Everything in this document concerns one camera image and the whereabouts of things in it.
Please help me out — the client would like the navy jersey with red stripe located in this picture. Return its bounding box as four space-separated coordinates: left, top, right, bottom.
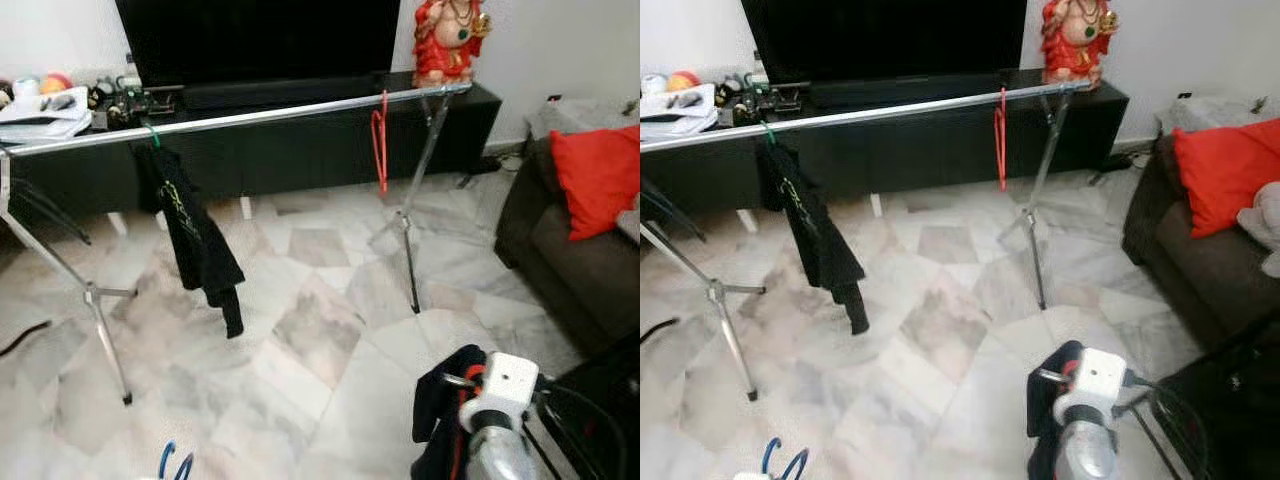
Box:
410 345 491 480
1025 340 1086 476

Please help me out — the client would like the blue plastic hanger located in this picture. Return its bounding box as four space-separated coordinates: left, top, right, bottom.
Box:
157 440 196 480
760 437 811 480

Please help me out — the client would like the red plastic hanger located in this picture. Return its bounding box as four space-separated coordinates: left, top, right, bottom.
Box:
370 90 391 196
993 87 1011 191

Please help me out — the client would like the black folding chair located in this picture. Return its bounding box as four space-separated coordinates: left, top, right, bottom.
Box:
530 330 640 480
1140 320 1280 480

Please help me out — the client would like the dark brown sofa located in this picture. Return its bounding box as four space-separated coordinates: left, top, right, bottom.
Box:
1122 130 1280 346
495 125 640 351

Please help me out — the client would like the red cushion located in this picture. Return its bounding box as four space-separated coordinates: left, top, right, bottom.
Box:
548 125 640 243
1172 118 1280 239

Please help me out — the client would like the black printed t-shirt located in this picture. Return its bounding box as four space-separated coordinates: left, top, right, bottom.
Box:
132 143 247 339
755 138 871 336

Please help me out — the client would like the white lace covered side table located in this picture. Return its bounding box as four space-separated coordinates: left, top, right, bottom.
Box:
1160 95 1280 136
525 95 640 141

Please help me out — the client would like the silver metal clothes rack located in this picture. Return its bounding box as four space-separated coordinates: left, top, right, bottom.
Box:
640 82 1096 403
0 82 473 406

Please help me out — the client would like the black soundbar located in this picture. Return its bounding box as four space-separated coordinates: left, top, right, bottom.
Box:
808 75 1011 109
180 78 386 111

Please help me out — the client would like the red laughing buddha statue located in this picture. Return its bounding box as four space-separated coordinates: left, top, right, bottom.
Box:
412 0 493 89
1040 0 1121 89

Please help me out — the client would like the white paper stack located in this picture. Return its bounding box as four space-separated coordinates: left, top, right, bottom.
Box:
0 88 94 143
640 85 719 139

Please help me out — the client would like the black flat television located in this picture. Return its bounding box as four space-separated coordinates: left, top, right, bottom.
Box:
115 0 403 89
740 0 1029 83

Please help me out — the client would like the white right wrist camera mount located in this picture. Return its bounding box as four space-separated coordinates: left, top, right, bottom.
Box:
1055 348 1129 426
458 352 541 433

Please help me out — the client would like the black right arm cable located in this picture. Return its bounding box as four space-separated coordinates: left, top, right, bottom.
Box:
535 383 626 480
1125 373 1216 480

